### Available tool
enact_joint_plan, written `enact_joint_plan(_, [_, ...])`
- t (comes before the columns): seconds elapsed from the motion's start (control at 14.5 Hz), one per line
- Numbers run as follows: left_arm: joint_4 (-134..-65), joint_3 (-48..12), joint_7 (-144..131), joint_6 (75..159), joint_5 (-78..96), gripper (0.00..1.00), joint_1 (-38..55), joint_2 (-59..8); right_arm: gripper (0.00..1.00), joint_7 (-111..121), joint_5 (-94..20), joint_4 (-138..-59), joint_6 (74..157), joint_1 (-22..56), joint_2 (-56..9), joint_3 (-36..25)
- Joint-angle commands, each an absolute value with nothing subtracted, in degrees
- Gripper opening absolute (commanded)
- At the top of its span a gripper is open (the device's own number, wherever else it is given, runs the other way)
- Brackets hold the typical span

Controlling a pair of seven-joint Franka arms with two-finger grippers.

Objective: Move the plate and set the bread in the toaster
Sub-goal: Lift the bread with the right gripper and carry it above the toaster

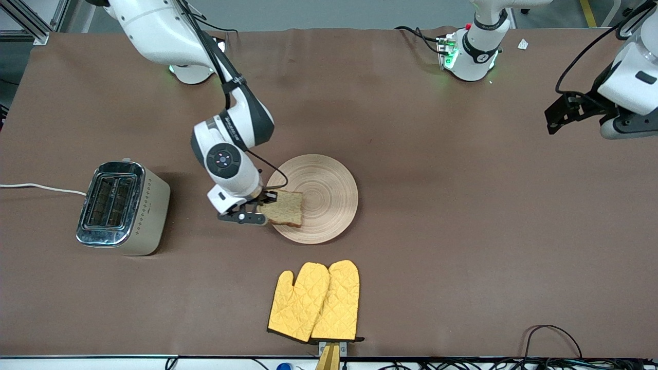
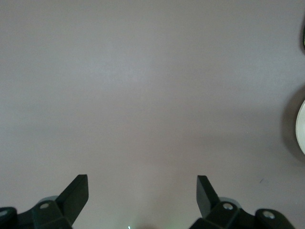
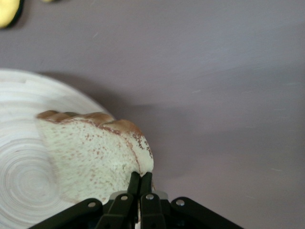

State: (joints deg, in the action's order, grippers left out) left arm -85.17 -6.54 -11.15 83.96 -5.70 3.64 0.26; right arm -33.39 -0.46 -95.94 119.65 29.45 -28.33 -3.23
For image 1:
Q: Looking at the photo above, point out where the aluminium frame strut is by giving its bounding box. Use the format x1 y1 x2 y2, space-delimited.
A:
0 0 70 46

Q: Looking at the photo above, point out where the slice of brown bread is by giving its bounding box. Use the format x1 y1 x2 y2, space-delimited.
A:
260 189 304 228

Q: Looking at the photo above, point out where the white toaster power cable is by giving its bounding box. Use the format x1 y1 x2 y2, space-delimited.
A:
0 183 87 197

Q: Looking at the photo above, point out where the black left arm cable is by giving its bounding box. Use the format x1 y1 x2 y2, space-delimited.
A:
555 0 658 96

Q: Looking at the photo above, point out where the cream and chrome toaster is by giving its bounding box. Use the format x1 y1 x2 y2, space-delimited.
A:
76 158 171 256

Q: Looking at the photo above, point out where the yellow quilted oven mitt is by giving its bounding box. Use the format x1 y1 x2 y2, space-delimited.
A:
310 260 365 344
267 262 330 343

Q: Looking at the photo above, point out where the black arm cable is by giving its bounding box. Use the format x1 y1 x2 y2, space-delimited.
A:
555 0 658 96
175 0 289 198

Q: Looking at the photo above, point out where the round wooden plate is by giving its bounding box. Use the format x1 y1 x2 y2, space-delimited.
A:
264 154 359 245

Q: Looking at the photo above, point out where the black cable bundle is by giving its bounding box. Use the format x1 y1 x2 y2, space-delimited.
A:
342 356 658 370

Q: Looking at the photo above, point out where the black looped cable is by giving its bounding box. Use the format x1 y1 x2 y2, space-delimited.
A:
522 324 584 360

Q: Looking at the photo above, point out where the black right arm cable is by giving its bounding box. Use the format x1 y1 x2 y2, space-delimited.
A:
175 0 289 198

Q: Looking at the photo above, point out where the large table cover mat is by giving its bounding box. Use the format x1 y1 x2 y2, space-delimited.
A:
0 27 658 359

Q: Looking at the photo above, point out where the yellow table edge clamp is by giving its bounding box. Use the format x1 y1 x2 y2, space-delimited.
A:
317 340 348 370

